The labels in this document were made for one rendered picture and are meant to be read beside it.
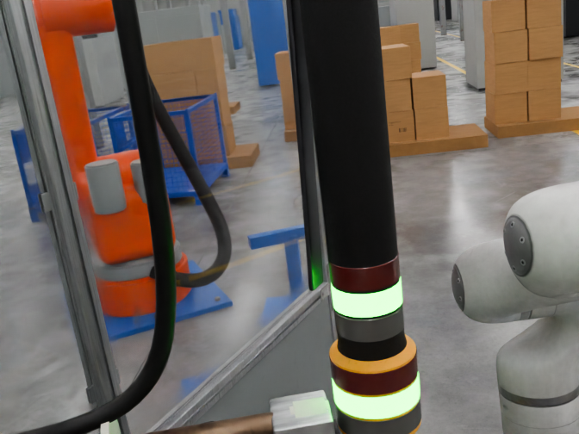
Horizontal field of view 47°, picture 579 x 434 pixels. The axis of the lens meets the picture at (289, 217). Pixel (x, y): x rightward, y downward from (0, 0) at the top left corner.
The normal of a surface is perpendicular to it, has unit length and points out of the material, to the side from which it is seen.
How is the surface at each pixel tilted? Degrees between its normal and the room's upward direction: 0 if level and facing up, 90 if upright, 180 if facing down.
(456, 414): 0
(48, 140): 90
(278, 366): 90
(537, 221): 56
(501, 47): 90
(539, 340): 31
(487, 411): 0
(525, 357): 37
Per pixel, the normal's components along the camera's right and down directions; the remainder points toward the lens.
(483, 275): -0.93, -0.01
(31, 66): 0.87, 0.04
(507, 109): -0.08, 0.30
